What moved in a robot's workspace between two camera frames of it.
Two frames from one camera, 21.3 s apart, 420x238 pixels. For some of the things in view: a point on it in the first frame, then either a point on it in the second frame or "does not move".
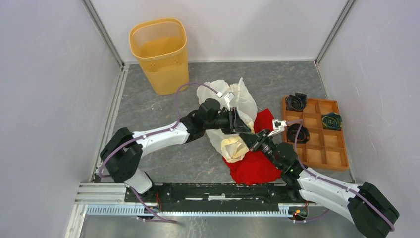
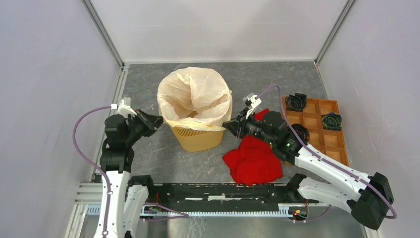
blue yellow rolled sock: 332,121 does not move
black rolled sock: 297,102 does not move
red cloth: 256,167 does not move
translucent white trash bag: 231,146 to 195,96
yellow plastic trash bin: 160,45 to 196,140
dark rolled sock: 292,129 does not move
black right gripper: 254,141 to 237,128
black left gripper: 236,125 to 151,122
